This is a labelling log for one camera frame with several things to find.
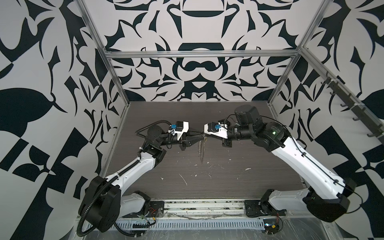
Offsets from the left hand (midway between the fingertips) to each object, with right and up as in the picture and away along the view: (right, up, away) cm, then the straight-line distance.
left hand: (204, 131), depth 63 cm
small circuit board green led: (+31, -45, +8) cm, 55 cm away
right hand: (+1, 0, -1) cm, 1 cm away
